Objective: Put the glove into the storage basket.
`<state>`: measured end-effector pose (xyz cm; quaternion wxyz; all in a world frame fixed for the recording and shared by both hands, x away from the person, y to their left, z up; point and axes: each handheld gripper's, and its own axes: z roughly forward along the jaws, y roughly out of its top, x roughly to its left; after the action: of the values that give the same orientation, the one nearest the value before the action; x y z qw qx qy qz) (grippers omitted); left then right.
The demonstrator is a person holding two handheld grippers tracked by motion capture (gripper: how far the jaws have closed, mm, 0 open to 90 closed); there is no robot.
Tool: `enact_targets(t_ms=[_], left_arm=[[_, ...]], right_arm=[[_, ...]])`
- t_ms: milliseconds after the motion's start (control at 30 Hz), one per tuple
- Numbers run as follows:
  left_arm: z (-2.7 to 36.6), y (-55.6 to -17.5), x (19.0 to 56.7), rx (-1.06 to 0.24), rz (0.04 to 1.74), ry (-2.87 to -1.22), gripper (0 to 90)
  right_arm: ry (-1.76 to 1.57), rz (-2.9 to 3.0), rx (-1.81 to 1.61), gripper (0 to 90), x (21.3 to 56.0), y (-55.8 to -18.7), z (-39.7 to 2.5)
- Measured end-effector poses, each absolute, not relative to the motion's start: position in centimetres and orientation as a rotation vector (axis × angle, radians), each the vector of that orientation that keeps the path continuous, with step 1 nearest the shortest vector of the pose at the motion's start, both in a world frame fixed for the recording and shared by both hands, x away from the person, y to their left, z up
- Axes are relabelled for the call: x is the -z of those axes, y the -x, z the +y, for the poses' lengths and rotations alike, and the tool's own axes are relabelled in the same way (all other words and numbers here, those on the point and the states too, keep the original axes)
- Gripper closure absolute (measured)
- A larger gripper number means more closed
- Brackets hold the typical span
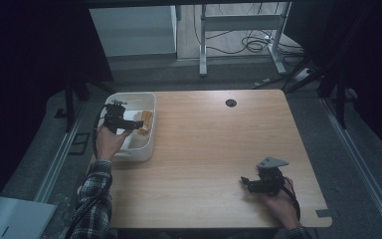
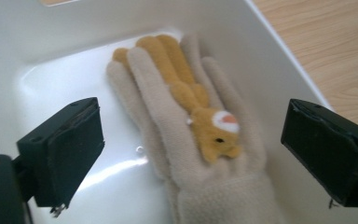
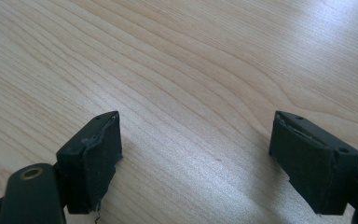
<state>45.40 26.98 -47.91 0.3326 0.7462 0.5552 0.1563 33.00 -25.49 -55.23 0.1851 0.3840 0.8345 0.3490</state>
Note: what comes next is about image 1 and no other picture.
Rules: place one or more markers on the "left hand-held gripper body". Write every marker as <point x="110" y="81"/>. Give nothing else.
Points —
<point x="114" y="116"/>

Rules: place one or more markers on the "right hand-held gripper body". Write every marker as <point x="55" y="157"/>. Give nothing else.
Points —
<point x="270" y="179"/>

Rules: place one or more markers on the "white plastic bin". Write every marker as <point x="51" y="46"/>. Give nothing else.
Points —
<point x="139" y="146"/>

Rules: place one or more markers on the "person's left hand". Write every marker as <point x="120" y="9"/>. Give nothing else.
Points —
<point x="107" y="142"/>

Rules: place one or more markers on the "person's right hand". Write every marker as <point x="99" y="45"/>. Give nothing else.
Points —
<point x="282" y="205"/>

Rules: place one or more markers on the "black stand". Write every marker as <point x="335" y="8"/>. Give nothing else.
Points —
<point x="69" y="103"/>
<point x="341" y="99"/>

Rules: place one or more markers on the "black round table grommet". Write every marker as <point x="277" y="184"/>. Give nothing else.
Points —
<point x="231" y="103"/>

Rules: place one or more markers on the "white cabinet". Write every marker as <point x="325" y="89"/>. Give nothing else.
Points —
<point x="134" y="31"/>

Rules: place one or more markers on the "white power strip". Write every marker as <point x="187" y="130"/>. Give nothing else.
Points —
<point x="301" y="74"/>

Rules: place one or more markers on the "white box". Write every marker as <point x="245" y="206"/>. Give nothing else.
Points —
<point x="13" y="217"/>

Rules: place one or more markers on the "metal floor rail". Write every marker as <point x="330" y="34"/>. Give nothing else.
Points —
<point x="59" y="156"/>
<point x="361" y="166"/>

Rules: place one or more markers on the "white metal desk frame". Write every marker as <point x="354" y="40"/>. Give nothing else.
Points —
<point x="242" y="23"/>

